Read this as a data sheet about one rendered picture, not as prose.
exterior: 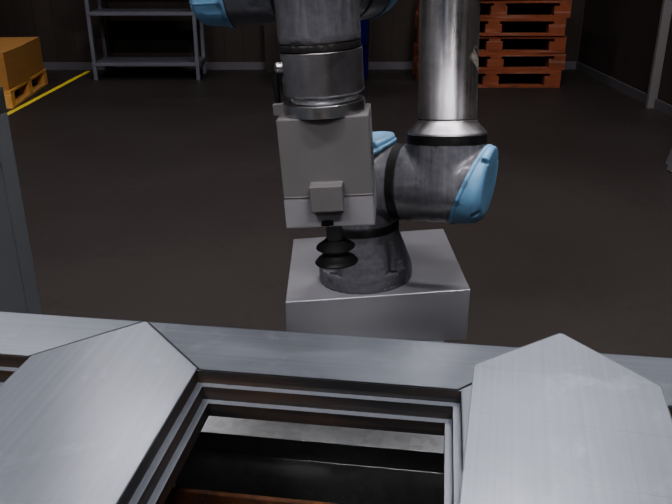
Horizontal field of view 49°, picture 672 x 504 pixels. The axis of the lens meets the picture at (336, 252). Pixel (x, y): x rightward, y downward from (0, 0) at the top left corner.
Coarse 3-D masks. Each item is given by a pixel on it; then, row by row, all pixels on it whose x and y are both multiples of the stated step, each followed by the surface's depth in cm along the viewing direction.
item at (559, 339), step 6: (552, 336) 80; (558, 336) 80; (564, 336) 80; (534, 342) 79; (540, 342) 79; (546, 342) 79; (552, 342) 79; (558, 342) 79; (564, 342) 79; (570, 342) 79; (576, 342) 79; (582, 348) 78; (588, 348) 78
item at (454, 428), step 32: (0, 384) 77; (192, 384) 73; (224, 384) 75; (256, 384) 74; (288, 384) 74; (320, 384) 73; (352, 384) 73; (384, 384) 72; (192, 416) 72; (224, 416) 75; (256, 416) 74; (288, 416) 73; (320, 416) 73; (352, 416) 72; (384, 416) 72; (416, 416) 72; (448, 416) 72; (160, 448) 65; (448, 448) 68; (160, 480) 64; (448, 480) 64
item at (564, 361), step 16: (512, 352) 77; (528, 352) 77; (544, 352) 77; (560, 352) 77; (576, 352) 77; (592, 352) 77; (512, 368) 74; (528, 368) 74; (544, 368) 74; (560, 368) 74; (576, 368) 74; (592, 368) 74; (608, 368) 74; (624, 368) 74; (640, 384) 72; (656, 384) 72
